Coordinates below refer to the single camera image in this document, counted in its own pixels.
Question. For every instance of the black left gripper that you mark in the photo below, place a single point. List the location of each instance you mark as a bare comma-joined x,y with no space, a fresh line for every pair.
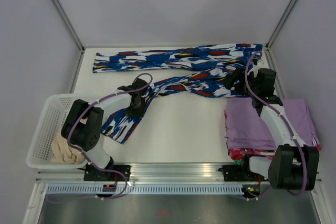
139,113

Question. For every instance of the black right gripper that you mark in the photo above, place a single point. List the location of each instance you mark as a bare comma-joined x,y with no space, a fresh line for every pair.
239,73

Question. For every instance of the blue patterned trousers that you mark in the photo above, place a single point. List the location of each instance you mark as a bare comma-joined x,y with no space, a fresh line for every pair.
208,66

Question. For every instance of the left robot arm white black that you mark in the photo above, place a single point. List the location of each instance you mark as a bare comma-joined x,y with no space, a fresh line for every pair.
82,127

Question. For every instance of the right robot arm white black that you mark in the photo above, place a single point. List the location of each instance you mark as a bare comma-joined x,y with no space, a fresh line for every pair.
294,164

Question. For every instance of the pink patterned folded trousers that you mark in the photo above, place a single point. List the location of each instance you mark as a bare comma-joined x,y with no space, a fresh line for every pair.
248,134

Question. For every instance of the green folded garment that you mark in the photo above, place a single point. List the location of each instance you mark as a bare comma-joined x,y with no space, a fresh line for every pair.
238,162

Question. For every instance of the white perforated plastic basket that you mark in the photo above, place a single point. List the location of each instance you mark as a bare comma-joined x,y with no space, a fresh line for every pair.
51,120

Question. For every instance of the cream crumpled garment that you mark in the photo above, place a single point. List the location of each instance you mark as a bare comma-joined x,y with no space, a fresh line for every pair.
63,153

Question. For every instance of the aluminium mounting rail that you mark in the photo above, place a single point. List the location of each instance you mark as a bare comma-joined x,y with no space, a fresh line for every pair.
148,173

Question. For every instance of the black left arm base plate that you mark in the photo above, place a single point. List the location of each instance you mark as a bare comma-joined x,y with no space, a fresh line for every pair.
94,175

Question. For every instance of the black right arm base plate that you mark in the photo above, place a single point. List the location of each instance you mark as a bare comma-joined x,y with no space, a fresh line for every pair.
238,173

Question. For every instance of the white slotted cable duct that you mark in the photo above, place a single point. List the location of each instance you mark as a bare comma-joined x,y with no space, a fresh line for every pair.
153,189

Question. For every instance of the right aluminium frame post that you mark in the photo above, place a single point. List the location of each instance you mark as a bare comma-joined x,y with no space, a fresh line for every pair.
288,10

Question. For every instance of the aluminium frame post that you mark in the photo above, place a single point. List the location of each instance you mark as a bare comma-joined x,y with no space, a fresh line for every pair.
66,21
288,10

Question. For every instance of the left aluminium frame post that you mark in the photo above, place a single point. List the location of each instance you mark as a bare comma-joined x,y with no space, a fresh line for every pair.
66,21

